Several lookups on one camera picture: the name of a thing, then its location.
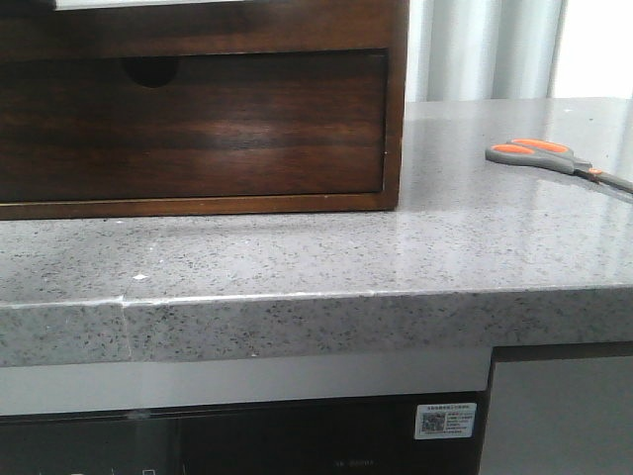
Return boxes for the orange grey scissors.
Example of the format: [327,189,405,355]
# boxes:
[485,139,632,193]

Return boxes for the dark wooden drawer cabinet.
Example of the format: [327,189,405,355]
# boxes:
[1,1,408,220]

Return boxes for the dark wooden drawer front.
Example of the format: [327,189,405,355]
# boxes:
[1,51,387,202]

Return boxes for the grey cabinet door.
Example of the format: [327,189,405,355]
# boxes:
[480,342,632,474]

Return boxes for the black glass built-in appliance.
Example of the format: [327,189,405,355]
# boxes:
[1,392,488,474]

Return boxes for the white tray on cabinet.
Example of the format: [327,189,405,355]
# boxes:
[55,0,234,11]

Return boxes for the white QR code sticker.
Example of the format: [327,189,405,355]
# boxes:
[413,403,478,440]

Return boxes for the grey pleated curtain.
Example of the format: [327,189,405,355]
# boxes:
[406,1,567,102]

